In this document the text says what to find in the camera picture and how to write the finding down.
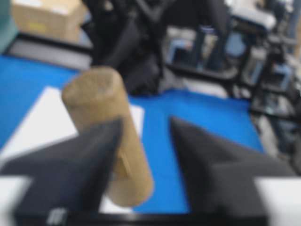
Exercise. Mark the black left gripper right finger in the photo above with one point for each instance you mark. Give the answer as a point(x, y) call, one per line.
point(219, 175)

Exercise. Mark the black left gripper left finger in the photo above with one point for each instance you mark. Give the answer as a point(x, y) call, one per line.
point(70, 176)

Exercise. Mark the wooden mallet hammer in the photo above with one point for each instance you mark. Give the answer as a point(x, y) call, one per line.
point(98, 97)

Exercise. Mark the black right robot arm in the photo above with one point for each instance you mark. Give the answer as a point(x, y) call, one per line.
point(125, 36)

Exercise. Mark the blue table cloth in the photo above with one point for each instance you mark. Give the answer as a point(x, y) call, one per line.
point(22, 82)

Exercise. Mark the white board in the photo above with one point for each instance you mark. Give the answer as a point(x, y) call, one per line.
point(46, 123)

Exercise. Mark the cardboard box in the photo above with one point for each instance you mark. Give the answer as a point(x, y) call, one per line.
point(57, 19)

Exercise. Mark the black metal frame rail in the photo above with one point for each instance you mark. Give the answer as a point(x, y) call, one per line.
point(50, 51)

